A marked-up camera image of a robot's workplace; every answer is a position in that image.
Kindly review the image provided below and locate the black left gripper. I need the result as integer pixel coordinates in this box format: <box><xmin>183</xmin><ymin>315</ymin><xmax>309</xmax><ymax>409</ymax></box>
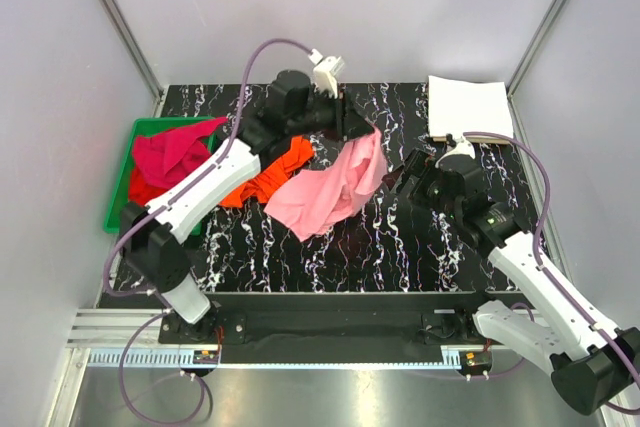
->
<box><xmin>287</xmin><ymin>86</ymin><xmax>375</xmax><ymax>143</ymax></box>

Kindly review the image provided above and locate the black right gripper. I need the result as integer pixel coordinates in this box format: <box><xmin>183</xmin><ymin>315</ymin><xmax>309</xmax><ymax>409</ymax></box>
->
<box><xmin>382</xmin><ymin>148</ymin><xmax>461</xmax><ymax>221</ymax></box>

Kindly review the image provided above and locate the pink t shirt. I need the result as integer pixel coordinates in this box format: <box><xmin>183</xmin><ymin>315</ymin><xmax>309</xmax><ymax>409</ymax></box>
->
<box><xmin>265</xmin><ymin>129</ymin><xmax>388</xmax><ymax>241</ymax></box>

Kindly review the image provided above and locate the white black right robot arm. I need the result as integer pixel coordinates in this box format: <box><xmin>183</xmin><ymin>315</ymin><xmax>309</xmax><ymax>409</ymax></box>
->
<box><xmin>384</xmin><ymin>149</ymin><xmax>639</xmax><ymax>416</ymax></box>

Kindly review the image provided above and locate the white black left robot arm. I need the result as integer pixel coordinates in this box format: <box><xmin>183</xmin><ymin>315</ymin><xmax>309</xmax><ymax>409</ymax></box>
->
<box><xmin>119</xmin><ymin>66</ymin><xmax>374</xmax><ymax>343</ymax></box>

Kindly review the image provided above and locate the white folded cloth stack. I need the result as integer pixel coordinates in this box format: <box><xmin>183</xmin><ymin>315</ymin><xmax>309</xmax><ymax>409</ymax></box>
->
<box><xmin>427</xmin><ymin>76</ymin><xmax>514</xmax><ymax>140</ymax></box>

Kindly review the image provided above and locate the wooden board under cloth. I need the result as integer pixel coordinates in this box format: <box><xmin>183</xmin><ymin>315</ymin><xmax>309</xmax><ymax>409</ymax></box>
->
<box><xmin>428</xmin><ymin>134</ymin><xmax>510</xmax><ymax>145</ymax></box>

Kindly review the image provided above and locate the orange t shirt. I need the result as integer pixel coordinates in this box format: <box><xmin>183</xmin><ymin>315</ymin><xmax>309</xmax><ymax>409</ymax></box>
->
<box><xmin>219</xmin><ymin>136</ymin><xmax>314</xmax><ymax>208</ymax></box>

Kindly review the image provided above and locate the magenta t shirt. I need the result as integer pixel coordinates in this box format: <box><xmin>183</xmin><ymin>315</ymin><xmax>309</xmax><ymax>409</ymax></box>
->
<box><xmin>132</xmin><ymin>117</ymin><xmax>227</xmax><ymax>188</ymax></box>

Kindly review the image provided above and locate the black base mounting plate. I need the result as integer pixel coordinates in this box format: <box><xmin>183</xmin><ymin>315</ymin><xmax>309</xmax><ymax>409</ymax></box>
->
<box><xmin>159</xmin><ymin>292</ymin><xmax>492</xmax><ymax>368</ymax></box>

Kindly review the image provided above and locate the green plastic bin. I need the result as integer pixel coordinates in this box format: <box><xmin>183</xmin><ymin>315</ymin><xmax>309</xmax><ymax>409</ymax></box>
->
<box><xmin>103</xmin><ymin>117</ymin><xmax>227</xmax><ymax>234</ymax></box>

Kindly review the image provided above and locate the red t shirt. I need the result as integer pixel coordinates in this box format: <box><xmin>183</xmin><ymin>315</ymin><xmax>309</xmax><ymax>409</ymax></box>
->
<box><xmin>128</xmin><ymin>166</ymin><xmax>170</xmax><ymax>205</ymax></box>

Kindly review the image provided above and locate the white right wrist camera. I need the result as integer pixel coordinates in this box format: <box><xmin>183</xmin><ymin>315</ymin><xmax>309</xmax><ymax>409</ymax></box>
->
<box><xmin>445</xmin><ymin>134</ymin><xmax>476</xmax><ymax>159</ymax></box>

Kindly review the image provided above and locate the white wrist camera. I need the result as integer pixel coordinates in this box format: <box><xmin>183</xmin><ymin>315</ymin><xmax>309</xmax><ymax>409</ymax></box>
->
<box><xmin>445</xmin><ymin>134</ymin><xmax>476</xmax><ymax>159</ymax></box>
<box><xmin>308</xmin><ymin>49</ymin><xmax>345</xmax><ymax>98</ymax></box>

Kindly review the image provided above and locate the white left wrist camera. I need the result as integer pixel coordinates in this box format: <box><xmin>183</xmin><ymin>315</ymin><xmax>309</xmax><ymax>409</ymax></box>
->
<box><xmin>308</xmin><ymin>49</ymin><xmax>345</xmax><ymax>98</ymax></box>

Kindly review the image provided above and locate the right aluminium corner post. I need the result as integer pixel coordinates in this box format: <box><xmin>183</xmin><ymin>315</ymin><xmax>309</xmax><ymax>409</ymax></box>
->
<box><xmin>507</xmin><ymin>0</ymin><xmax>570</xmax><ymax>99</ymax></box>

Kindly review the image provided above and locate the aluminium corner post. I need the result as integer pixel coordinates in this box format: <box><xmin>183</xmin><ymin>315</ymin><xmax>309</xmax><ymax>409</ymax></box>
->
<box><xmin>507</xmin><ymin>0</ymin><xmax>570</xmax><ymax>99</ymax></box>
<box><xmin>99</xmin><ymin>0</ymin><xmax>164</xmax><ymax>103</ymax></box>

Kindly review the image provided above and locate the left aluminium corner post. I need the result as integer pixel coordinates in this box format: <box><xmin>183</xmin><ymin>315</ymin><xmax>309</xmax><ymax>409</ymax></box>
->
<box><xmin>99</xmin><ymin>0</ymin><xmax>164</xmax><ymax>103</ymax></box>

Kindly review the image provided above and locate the aluminium front frame rail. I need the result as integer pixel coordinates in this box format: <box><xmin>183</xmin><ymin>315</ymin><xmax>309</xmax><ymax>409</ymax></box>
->
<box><xmin>64</xmin><ymin>309</ymin><xmax>616</xmax><ymax>373</ymax></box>

